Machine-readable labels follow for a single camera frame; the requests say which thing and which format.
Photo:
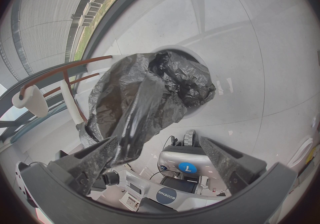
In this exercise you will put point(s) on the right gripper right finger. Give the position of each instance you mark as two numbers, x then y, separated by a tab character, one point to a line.
225	165

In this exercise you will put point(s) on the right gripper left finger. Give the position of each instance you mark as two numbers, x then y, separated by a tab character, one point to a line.
95	162

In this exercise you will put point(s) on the black plastic bag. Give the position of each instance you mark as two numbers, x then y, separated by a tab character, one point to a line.
125	97

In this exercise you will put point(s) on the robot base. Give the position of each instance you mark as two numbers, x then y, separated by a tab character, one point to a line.
175	160

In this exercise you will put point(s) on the white trash bin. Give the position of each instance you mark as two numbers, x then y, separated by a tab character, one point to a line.
192	111

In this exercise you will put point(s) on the white chair with wooden legs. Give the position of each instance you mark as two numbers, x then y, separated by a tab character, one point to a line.
32	100

